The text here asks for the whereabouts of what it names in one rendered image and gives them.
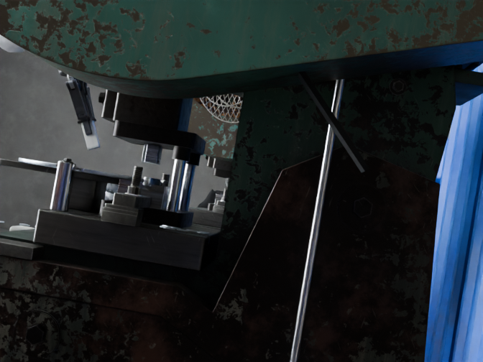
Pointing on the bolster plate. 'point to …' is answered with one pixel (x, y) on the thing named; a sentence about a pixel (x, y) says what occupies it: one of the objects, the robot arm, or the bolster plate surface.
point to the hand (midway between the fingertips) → (90, 135)
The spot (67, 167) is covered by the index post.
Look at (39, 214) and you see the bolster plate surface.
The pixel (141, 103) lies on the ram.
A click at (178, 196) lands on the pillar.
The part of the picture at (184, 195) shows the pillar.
